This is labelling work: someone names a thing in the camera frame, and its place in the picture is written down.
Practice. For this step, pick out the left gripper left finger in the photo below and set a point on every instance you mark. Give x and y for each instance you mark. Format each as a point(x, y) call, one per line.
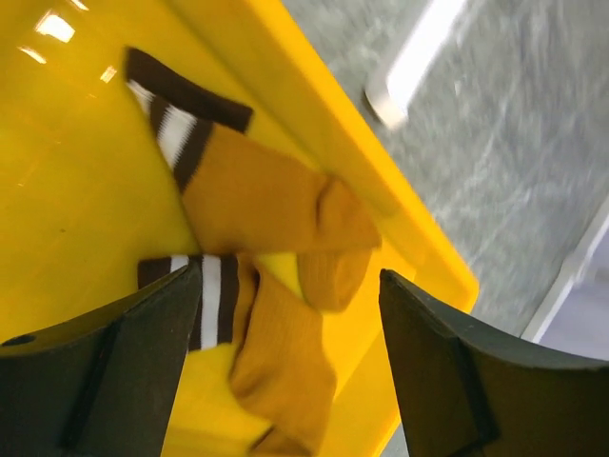
point(102, 383)

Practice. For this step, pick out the yellow plastic tray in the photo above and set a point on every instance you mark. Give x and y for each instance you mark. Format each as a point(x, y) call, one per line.
point(85, 194)

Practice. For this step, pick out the aluminium rail frame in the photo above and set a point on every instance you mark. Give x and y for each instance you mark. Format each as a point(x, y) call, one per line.
point(573, 271)

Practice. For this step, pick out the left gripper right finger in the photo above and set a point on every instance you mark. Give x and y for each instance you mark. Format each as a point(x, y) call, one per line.
point(465, 388)

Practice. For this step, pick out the left silver rack pole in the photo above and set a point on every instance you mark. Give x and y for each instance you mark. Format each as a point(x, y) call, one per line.
point(425, 29)

